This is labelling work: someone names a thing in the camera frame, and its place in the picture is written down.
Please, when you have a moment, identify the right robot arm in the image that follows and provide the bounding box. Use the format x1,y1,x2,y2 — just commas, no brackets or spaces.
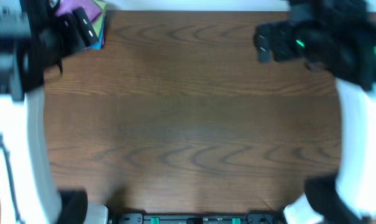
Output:
253,5,376,223

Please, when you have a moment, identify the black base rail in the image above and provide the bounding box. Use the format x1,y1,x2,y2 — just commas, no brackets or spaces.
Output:
107,212,285,224

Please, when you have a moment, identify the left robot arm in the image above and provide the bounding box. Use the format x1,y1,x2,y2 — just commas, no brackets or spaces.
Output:
0,4,109,223

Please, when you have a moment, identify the folded green cloth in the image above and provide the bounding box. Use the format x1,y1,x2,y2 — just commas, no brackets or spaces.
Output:
91,0,108,36

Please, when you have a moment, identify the folded blue cloth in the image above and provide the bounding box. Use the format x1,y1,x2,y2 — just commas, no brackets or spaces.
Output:
89,17,105,50

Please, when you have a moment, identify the purple microfiber cloth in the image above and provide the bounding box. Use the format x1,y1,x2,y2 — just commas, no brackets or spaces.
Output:
55,0,103,22

